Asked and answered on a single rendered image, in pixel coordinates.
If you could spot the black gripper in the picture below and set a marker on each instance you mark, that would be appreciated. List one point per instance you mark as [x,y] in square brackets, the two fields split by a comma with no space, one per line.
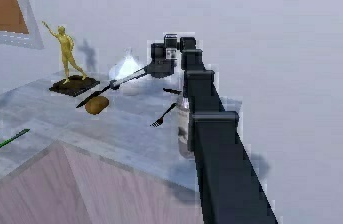
[160,68]

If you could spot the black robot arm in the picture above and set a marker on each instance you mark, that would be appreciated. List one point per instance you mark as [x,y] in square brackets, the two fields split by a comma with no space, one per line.
[225,173]

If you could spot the clear glass vase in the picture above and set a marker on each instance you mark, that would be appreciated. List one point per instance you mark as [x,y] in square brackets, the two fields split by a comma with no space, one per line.
[125,65]

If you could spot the black knife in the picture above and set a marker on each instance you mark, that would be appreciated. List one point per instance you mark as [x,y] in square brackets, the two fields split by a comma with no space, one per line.
[92,96]

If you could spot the brown potato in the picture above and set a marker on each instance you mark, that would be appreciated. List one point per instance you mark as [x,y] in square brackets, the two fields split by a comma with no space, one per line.
[96,105]

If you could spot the small black utensil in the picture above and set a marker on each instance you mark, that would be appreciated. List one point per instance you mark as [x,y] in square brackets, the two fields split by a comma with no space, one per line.
[172,90]

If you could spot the black fork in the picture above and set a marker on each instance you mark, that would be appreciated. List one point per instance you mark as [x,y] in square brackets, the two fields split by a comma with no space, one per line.
[162,116]

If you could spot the gold statue on black base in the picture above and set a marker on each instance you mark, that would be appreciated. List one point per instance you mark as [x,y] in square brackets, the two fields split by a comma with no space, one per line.
[67,53]

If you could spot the green pencil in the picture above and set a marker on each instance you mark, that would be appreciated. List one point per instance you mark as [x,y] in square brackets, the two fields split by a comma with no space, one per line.
[11,139]

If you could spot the pink counter with grey top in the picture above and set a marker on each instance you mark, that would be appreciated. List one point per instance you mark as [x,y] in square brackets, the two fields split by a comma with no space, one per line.
[62,193]

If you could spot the white framed window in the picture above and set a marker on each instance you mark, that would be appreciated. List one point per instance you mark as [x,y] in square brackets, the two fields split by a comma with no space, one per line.
[5,16]

